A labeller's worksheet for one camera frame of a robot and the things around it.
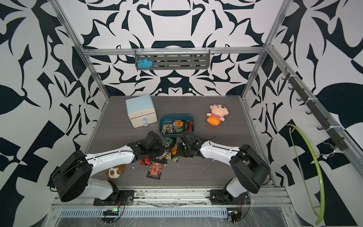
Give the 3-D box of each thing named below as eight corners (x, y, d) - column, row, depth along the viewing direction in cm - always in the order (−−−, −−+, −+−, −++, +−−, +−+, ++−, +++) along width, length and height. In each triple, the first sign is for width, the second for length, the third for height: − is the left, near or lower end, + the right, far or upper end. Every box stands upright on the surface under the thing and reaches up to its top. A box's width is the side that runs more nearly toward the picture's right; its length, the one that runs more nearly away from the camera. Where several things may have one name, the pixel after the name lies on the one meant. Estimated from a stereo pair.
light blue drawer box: (134, 130, 102) (128, 116, 89) (131, 113, 111) (125, 99, 99) (158, 123, 106) (154, 109, 93) (152, 107, 115) (149, 93, 103)
